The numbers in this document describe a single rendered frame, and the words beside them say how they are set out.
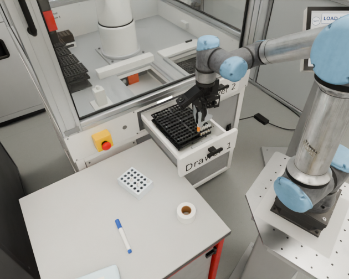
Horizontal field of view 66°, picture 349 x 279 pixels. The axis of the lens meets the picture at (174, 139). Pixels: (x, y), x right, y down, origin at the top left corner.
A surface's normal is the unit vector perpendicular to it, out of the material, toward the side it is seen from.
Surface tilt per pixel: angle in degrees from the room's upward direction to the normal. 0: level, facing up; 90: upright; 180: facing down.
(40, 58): 90
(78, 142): 90
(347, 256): 0
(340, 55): 81
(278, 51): 85
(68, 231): 0
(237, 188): 0
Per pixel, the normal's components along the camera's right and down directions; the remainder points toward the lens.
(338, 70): -0.83, 0.29
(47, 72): 0.55, 0.58
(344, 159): 0.12, -0.74
